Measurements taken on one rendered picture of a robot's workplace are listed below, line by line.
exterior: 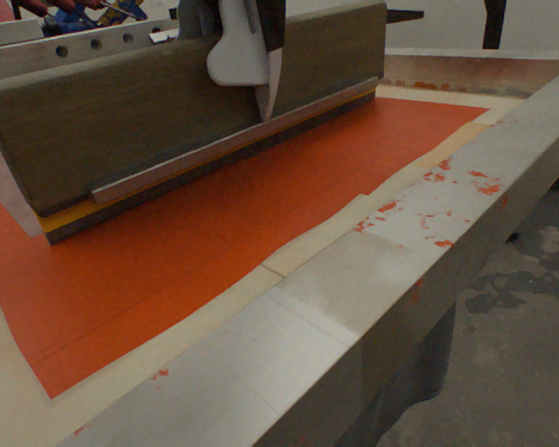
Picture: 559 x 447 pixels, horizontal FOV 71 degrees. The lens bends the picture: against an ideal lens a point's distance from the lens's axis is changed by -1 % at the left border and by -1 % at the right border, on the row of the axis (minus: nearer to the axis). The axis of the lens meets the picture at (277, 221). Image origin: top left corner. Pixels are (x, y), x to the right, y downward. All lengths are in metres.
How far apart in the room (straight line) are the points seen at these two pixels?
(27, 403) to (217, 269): 0.10
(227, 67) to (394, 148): 0.15
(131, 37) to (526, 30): 1.82
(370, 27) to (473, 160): 0.24
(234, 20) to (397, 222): 0.18
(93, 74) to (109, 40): 0.68
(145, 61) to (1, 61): 0.62
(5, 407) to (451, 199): 0.20
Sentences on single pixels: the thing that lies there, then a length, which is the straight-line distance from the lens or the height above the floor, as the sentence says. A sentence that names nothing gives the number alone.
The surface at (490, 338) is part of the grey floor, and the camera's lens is 1.52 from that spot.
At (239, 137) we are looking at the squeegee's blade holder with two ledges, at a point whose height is 0.98.
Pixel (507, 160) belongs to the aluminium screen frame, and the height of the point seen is 0.99.
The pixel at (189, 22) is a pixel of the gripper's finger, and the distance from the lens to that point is 0.34.
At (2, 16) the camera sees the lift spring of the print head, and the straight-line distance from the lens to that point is 1.15.
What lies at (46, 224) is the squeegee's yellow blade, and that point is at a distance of 0.28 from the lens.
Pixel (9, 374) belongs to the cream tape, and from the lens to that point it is 0.21.
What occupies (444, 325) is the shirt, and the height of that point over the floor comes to 0.68.
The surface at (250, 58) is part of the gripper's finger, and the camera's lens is 0.30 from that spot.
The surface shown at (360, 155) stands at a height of 0.95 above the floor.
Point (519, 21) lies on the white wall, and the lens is 2.32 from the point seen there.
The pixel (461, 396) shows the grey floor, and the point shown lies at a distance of 1.35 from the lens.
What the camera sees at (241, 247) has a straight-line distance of 0.23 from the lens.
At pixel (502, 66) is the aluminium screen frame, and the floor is 0.98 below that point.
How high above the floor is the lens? 1.08
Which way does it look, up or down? 31 degrees down
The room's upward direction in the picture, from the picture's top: 8 degrees counter-clockwise
